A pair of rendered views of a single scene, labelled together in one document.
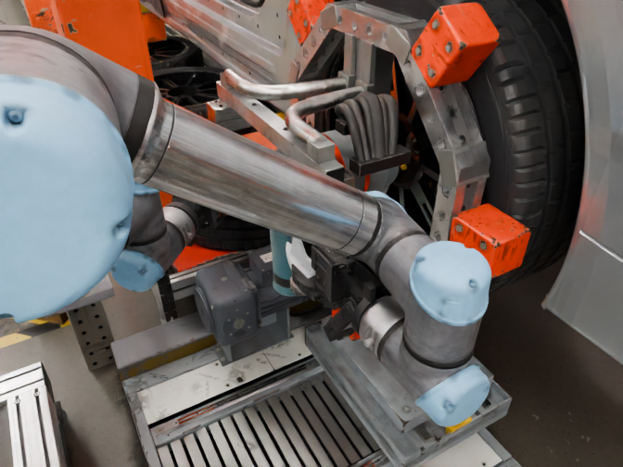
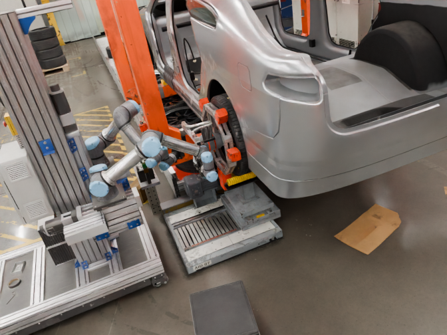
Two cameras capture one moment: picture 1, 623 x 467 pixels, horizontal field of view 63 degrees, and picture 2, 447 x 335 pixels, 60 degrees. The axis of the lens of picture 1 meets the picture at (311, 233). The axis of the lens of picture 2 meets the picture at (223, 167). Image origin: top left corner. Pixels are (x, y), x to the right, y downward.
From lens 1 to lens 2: 2.11 m
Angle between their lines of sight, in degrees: 13
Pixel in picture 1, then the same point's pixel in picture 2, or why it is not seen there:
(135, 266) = (163, 164)
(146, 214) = (165, 153)
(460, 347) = (209, 167)
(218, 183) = (171, 145)
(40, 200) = (153, 145)
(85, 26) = (150, 113)
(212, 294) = (187, 182)
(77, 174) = (156, 143)
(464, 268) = (206, 154)
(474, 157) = (227, 137)
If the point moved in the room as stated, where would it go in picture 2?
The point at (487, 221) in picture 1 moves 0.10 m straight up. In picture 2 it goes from (232, 150) to (229, 137)
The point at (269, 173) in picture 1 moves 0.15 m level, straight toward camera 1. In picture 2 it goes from (179, 143) to (175, 154)
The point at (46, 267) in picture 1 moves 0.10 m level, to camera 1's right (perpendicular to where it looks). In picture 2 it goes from (153, 151) to (169, 150)
